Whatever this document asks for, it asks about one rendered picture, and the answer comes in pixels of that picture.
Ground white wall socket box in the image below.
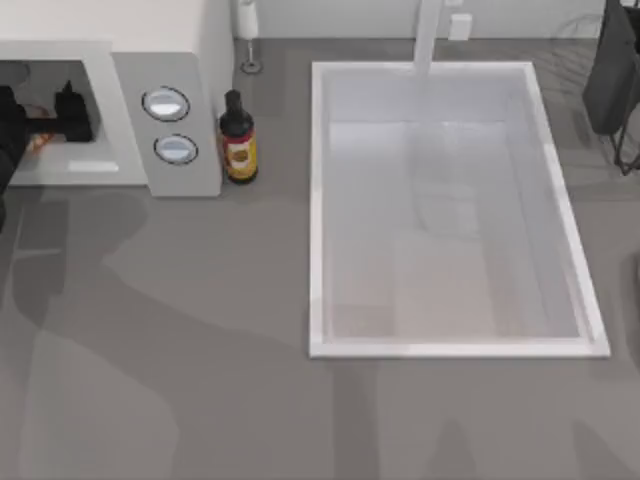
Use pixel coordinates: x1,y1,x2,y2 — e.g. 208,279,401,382
447,13,473,42

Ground small round microwave knob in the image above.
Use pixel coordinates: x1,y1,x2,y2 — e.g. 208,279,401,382
152,133,200,167

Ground orange item in microwave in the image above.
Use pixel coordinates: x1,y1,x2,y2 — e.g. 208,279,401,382
28,102,54,159

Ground tall white tap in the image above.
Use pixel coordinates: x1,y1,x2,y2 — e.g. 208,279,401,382
412,0,442,77

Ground large round microwave knob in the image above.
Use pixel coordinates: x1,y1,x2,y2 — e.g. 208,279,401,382
141,85,192,123

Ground white sink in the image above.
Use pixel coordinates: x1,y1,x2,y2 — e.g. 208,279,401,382
308,60,613,360

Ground dark bottle with yellow label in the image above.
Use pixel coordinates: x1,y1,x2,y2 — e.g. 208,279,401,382
218,89,260,185

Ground white cylinder on thin stand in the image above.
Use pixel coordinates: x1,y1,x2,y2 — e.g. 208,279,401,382
236,0,265,76

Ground pale microwave oven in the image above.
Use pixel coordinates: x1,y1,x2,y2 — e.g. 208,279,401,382
0,38,237,199

